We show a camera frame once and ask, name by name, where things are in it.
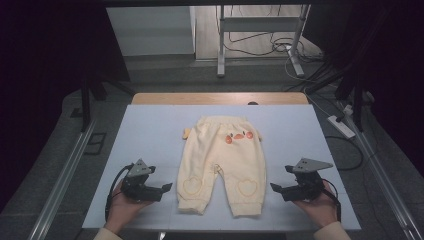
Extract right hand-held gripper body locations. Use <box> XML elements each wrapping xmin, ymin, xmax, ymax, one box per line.
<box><xmin>281</xmin><ymin>157</ymin><xmax>334</xmax><ymax>202</ymax></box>

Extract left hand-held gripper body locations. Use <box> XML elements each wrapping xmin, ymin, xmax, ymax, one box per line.
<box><xmin>120</xmin><ymin>158</ymin><xmax>164</xmax><ymax>203</ymax></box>

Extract cream baby pants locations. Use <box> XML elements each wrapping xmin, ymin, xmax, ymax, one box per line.
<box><xmin>176</xmin><ymin>115</ymin><xmax>268</xmax><ymax>218</ymax></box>

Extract person's left hand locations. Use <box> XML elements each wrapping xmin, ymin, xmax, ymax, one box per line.
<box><xmin>105</xmin><ymin>181</ymin><xmax>153</xmax><ymax>234</ymax></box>

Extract person's right hand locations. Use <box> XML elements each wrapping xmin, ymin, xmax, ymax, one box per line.
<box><xmin>293</xmin><ymin>181</ymin><xmax>338</xmax><ymax>230</ymax></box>

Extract light blue mat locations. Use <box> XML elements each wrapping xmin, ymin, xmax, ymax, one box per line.
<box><xmin>82</xmin><ymin>104</ymin><xmax>362</xmax><ymax>232</ymax></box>

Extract white power strip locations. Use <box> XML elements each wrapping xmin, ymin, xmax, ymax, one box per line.
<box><xmin>327</xmin><ymin>114</ymin><xmax>357</xmax><ymax>140</ymax></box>

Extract black metal stand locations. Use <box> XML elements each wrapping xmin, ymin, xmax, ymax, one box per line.
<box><xmin>304</xmin><ymin>63</ymin><xmax>368</xmax><ymax>133</ymax></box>
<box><xmin>79</xmin><ymin>71</ymin><xmax>135</xmax><ymax>133</ymax></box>

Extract dark curtain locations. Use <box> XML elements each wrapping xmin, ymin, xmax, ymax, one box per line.
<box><xmin>0</xmin><ymin>0</ymin><xmax>132</xmax><ymax>212</ymax></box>
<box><xmin>302</xmin><ymin>0</ymin><xmax>424</xmax><ymax>178</ymax></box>

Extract white metal stand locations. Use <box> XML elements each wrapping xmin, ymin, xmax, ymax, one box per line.
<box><xmin>216</xmin><ymin>3</ymin><xmax>313</xmax><ymax>79</ymax></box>

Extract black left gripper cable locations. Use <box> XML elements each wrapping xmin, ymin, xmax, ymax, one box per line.
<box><xmin>105</xmin><ymin>163</ymin><xmax>135</xmax><ymax>222</ymax></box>

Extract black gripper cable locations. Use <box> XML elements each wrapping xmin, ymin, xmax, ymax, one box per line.
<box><xmin>321</xmin><ymin>178</ymin><xmax>343</xmax><ymax>223</ymax></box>
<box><xmin>105</xmin><ymin>163</ymin><xmax>135</xmax><ymax>222</ymax></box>

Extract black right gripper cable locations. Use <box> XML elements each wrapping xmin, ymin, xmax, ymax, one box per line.
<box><xmin>321</xmin><ymin>178</ymin><xmax>343</xmax><ymax>223</ymax></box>

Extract black floor cable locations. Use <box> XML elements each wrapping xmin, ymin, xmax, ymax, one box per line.
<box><xmin>324</xmin><ymin>134</ymin><xmax>365</xmax><ymax>172</ymax></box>

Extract aluminium rail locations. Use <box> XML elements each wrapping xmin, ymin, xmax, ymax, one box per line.
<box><xmin>28</xmin><ymin>119</ymin><xmax>98</xmax><ymax>240</ymax></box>
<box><xmin>336</xmin><ymin>99</ymin><xmax>424</xmax><ymax>240</ymax></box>

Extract white cable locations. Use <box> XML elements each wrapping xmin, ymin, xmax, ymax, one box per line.
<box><xmin>284</xmin><ymin>54</ymin><xmax>332</xmax><ymax>116</ymax></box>

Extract tangle of black cables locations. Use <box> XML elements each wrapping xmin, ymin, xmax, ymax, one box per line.
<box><xmin>222</xmin><ymin>30</ymin><xmax>325</xmax><ymax>64</ymax></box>

